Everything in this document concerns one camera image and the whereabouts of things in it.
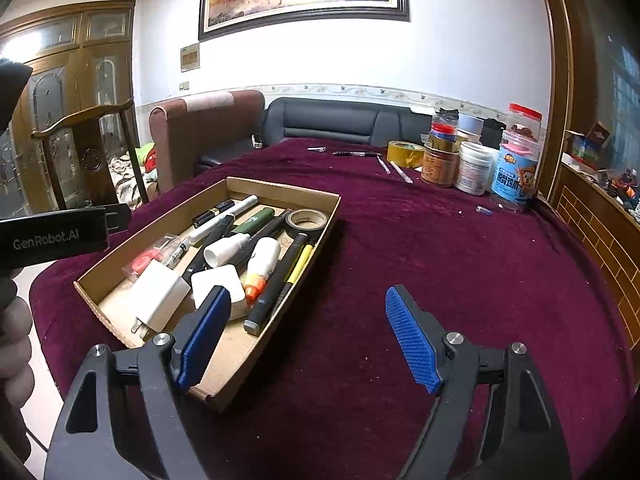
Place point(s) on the cardboard box tray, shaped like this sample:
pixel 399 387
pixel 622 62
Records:
pixel 227 355

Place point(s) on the black bag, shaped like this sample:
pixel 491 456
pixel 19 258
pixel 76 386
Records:
pixel 492 132

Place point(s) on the grey-blue lidded cup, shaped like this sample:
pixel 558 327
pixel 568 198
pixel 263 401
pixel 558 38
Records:
pixel 471 127

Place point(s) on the burgundy tablecloth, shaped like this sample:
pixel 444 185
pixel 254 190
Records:
pixel 425 260

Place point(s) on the clear jar red lid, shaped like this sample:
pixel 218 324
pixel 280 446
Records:
pixel 525 120

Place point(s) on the white plastic jar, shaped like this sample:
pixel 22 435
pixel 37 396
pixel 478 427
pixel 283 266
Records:
pixel 475 170

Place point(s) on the white glue bottle orange cap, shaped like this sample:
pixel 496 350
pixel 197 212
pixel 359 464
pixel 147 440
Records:
pixel 265 257

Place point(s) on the jar with red blue lid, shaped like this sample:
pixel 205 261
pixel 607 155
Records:
pixel 444 127

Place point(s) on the small grey pen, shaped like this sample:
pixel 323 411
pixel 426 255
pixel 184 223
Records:
pixel 383 164

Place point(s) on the black lipstick tube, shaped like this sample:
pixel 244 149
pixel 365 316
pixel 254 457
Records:
pixel 212 212

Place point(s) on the pile of assorted clutter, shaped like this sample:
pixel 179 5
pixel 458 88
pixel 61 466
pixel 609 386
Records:
pixel 625 185

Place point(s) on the clear jar blue label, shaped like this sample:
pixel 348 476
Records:
pixel 515 180

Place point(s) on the black tape roll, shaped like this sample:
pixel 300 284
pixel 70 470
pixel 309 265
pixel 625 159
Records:
pixel 295 232

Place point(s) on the yellow tape roll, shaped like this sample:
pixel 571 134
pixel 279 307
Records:
pixel 402 155

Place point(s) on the small blue battery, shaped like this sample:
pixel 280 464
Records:
pixel 484 210

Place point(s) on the white plastic tube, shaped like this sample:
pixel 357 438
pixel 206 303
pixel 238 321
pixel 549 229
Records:
pixel 222 252

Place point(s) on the open colourful carton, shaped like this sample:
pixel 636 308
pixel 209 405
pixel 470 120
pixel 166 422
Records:
pixel 587 145

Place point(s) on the person's left hand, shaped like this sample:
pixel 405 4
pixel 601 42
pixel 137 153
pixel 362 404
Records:
pixel 17 360

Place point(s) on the yellow and black pen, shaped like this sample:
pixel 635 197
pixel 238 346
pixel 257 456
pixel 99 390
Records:
pixel 300 265

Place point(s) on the wooden glass-panel door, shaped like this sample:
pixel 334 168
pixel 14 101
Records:
pixel 60 85

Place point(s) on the black art marker white ends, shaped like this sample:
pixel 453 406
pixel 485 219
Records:
pixel 285 255

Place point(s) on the black leather sofa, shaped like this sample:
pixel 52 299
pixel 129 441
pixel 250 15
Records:
pixel 325 120

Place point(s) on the brown armchair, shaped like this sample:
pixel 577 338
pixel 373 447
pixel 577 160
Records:
pixel 200 135

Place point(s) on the green marker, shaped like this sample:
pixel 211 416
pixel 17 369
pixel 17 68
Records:
pixel 255 219

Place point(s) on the white marker pen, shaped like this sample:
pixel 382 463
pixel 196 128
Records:
pixel 235 212

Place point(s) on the brown label jar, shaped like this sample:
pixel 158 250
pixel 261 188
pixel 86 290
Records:
pixel 440 167

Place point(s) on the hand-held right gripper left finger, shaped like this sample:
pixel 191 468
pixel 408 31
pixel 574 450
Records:
pixel 202 340

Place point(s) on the pile of clothes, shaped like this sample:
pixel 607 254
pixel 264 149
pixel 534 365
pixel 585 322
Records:
pixel 130 175

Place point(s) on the wooden partition frame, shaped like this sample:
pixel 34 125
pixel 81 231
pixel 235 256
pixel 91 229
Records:
pixel 555 85

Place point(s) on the white square wall charger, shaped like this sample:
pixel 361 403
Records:
pixel 220 280

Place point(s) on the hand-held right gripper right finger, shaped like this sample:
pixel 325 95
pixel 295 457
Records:
pixel 415 340

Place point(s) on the black marker red cap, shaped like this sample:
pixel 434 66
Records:
pixel 197 265

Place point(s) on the carved wooden chair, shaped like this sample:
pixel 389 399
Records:
pixel 90 155

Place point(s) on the wooden counter brick pattern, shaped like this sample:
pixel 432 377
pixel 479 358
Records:
pixel 600 240

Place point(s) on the small framed wall plaque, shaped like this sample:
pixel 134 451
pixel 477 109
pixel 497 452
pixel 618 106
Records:
pixel 190 57

